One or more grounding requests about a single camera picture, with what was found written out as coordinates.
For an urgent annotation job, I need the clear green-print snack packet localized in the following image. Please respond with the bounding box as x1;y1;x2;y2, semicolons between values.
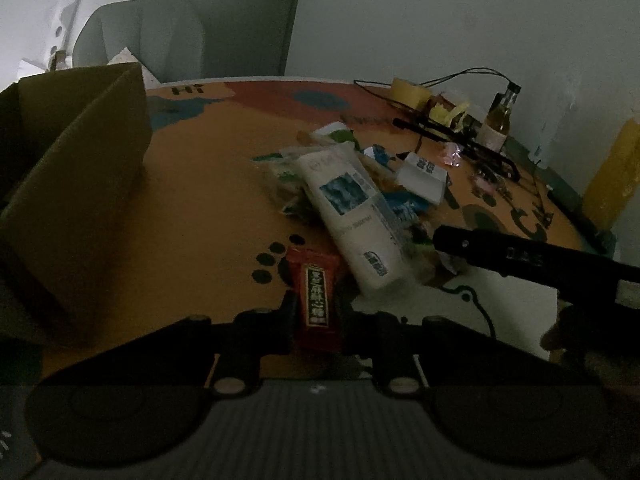
251;146;312;217

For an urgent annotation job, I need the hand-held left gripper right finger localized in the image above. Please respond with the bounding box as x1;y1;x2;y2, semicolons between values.
335;290;596;396

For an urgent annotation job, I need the black cable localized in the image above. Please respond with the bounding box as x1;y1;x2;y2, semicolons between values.
354;66;522;107

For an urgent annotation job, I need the clear crumpled snack packet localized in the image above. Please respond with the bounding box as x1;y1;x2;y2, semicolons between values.
404;220;466;287

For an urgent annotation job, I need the grey armchair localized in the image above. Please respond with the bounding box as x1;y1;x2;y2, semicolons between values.
72;0;207;86

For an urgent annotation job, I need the white perforated board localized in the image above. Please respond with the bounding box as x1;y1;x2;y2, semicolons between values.
0;0;96;92

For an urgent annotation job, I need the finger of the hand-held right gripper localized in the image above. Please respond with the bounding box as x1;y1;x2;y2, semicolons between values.
432;225;568;292

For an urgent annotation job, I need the grey door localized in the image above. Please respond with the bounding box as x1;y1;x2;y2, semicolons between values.
159;0;308;81

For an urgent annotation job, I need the small white snack packet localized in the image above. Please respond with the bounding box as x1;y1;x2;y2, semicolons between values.
395;152;449;206

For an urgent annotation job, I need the white tissue pack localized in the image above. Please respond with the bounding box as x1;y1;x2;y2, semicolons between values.
296;142;407;294

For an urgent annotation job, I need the yellow plastic bottle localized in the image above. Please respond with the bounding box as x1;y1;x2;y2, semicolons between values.
581;117;640;231

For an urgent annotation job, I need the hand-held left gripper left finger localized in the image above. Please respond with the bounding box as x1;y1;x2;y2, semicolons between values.
35;290;302;396

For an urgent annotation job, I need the glass bottle with amber liquid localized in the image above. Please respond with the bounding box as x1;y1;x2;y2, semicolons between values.
476;82;522;155

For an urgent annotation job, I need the person's right hand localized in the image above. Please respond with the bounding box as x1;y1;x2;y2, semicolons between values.
541;304;603;373

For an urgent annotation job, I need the yellow tape roll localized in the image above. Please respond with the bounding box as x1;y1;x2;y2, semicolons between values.
390;77;432;110

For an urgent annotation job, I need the black wire rack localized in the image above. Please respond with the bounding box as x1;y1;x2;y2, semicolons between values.
391;116;522;182

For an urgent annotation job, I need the white patterned cushion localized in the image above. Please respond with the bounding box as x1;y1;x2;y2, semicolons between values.
106;47;161;87

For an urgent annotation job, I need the crumpled yellow tape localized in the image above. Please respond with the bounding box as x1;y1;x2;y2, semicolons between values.
425;94;472;128

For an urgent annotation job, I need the silver blue snack packet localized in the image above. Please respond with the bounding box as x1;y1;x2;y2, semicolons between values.
362;144;397;167

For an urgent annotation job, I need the red snack packet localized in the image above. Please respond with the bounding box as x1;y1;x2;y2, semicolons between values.
285;247;342;352

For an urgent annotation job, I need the brown cardboard box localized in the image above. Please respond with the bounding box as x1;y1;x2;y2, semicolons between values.
0;62;153;346

